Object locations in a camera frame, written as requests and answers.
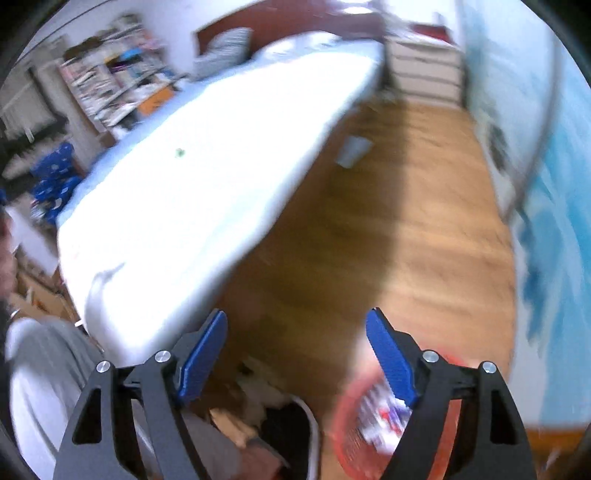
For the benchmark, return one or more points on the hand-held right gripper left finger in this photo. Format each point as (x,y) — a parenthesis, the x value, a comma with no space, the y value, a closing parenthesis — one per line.
(203,360)

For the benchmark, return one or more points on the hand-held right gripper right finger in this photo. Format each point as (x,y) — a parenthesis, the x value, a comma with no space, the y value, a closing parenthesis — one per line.
(390,360)

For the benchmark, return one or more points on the red plastic basket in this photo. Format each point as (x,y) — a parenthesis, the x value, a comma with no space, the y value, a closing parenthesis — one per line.
(351,429)

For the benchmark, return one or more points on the white printed wrapper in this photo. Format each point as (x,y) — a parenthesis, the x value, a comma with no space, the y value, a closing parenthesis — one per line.
(381,420)

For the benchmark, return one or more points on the black slipper with white edge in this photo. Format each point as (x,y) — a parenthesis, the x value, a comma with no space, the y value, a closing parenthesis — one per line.
(291,424)

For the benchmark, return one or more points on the person's foot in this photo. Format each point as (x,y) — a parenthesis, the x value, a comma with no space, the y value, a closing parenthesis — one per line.
(258,461)

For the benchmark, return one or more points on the person's grey trouser leg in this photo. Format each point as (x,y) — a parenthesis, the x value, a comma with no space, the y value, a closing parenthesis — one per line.
(37,369)

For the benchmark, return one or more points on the cardboard box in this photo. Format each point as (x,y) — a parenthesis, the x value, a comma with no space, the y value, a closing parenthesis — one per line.
(41,300)

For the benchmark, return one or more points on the white bed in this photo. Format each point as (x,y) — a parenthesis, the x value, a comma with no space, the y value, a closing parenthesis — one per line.
(184,184)

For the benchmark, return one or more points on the white paper sheet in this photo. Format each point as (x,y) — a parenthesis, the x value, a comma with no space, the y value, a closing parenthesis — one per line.
(353,151)

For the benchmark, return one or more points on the blue flower wardrobe door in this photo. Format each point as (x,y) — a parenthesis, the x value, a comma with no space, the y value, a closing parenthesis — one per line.
(563,230)

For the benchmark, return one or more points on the orange box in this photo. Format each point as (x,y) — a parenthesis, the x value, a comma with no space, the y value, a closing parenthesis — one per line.
(158,101)

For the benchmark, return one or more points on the white drawer cabinet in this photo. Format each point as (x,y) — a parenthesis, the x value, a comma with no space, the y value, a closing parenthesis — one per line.
(425,74)

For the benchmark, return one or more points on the dark flower wardrobe door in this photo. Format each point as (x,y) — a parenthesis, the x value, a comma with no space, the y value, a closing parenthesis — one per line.
(503,92)

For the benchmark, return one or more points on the cluttered bookshelf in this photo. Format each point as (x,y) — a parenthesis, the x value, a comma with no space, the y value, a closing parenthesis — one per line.
(115,74)

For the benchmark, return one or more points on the striped pillow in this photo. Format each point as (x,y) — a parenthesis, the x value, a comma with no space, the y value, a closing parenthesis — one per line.
(224,50)

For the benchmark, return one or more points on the dark red headboard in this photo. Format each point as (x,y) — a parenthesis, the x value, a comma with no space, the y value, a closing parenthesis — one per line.
(286,23)

